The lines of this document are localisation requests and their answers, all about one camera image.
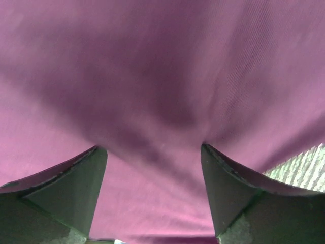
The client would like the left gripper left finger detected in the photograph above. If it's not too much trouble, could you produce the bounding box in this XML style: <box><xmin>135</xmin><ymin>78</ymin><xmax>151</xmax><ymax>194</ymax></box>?
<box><xmin>1</xmin><ymin>146</ymin><xmax>108</xmax><ymax>240</ymax></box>

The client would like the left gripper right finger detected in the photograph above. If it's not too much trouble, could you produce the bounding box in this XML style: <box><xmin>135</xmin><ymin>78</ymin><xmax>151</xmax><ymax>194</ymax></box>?
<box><xmin>201</xmin><ymin>144</ymin><xmax>324</xmax><ymax>238</ymax></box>

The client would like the purple surgical wrap cloth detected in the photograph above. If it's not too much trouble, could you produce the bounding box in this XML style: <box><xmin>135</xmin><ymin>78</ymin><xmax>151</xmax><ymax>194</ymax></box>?
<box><xmin>1</xmin><ymin>1</ymin><xmax>324</xmax><ymax>243</ymax></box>

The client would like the metal mesh instrument tray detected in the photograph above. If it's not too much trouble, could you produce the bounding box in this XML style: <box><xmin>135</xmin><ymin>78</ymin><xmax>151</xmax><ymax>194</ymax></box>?
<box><xmin>264</xmin><ymin>144</ymin><xmax>325</xmax><ymax>193</ymax></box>

